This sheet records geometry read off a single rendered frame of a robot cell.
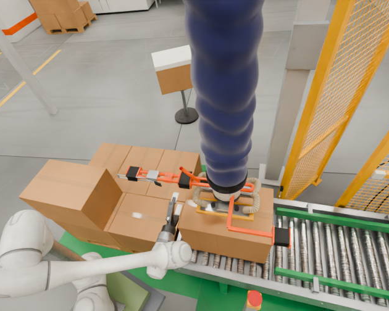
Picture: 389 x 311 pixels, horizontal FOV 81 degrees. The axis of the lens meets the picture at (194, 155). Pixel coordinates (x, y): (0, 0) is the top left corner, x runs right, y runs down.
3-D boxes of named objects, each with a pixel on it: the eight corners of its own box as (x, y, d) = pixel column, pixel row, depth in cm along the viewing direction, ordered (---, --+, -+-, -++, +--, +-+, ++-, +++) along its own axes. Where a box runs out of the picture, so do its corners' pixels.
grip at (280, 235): (288, 232, 116) (291, 228, 112) (289, 248, 110) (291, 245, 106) (271, 229, 117) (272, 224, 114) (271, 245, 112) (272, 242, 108)
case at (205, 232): (266, 214, 192) (273, 188, 162) (264, 263, 168) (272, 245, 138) (197, 203, 206) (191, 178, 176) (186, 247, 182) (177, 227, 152)
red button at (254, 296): (262, 293, 118) (262, 291, 115) (260, 308, 114) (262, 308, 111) (247, 289, 120) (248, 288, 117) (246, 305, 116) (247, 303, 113)
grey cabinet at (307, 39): (314, 66, 162) (328, 20, 140) (315, 70, 159) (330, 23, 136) (284, 65, 167) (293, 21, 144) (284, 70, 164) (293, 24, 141)
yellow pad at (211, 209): (254, 206, 138) (254, 202, 134) (253, 221, 132) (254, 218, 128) (199, 198, 146) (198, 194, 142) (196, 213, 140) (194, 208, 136)
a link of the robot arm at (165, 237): (157, 246, 121) (161, 235, 125) (174, 249, 119) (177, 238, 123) (153, 240, 114) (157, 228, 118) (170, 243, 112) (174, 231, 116)
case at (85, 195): (123, 192, 224) (106, 168, 194) (102, 231, 200) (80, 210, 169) (71, 182, 239) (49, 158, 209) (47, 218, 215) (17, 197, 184)
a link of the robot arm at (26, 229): (84, 300, 137) (83, 263, 151) (111, 288, 140) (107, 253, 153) (-19, 264, 78) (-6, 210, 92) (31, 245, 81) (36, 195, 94)
